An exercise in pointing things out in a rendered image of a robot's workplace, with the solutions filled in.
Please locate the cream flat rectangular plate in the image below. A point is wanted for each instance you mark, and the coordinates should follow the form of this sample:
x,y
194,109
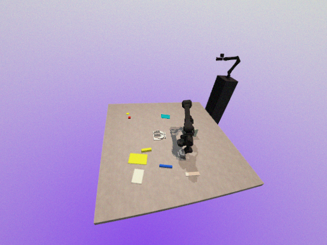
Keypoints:
x,y
137,176

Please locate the yellow flat rectangular plate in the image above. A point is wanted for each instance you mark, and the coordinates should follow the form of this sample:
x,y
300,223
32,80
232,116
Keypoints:
x,y
138,159

